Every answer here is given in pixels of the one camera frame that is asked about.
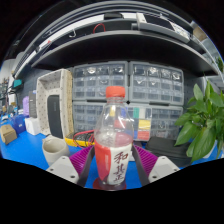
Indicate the clear red-capped drink bottle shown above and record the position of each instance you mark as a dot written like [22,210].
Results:
[113,150]

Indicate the black speaker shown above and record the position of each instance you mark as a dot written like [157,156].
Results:
[54,115]

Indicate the blue box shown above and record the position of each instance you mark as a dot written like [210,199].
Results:
[17,123]

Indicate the grey small-parts drawer cabinet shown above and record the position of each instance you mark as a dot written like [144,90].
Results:
[85,116]
[166,121]
[156,83]
[96,81]

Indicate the small white box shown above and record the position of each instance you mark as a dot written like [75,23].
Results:
[32,126]

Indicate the small brown cardboard box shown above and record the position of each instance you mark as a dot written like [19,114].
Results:
[7,134]

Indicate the purple container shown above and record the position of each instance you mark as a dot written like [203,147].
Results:
[25,106]

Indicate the green potted plant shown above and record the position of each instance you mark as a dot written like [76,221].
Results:
[203,126]

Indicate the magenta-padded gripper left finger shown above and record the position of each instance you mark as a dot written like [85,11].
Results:
[61,168]

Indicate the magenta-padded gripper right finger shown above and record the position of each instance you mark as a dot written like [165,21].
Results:
[163,167]

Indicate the black shelf unit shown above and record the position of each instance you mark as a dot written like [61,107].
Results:
[123,48]

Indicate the clear colourful parts organizer box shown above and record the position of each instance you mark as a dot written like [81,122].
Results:
[144,125]

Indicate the black zip case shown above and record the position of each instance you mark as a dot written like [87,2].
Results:
[166,150]

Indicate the grey and white mug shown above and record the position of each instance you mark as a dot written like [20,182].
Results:
[55,151]

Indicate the beige perforated storage box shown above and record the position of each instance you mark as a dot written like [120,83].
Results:
[42,100]

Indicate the grey upright box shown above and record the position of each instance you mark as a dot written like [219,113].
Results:
[32,104]

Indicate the yellow multimeter with red leads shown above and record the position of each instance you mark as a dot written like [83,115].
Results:
[78,138]

